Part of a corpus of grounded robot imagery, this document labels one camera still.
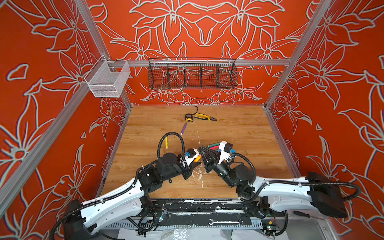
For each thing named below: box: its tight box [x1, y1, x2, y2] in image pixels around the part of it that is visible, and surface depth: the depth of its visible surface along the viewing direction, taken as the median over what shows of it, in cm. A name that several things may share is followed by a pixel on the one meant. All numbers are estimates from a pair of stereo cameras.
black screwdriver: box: [293, 210, 325, 221], surface depth 72 cm
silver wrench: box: [208, 219, 244, 226], surface depth 71 cm
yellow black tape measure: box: [184, 113, 193, 122], surface depth 112 cm
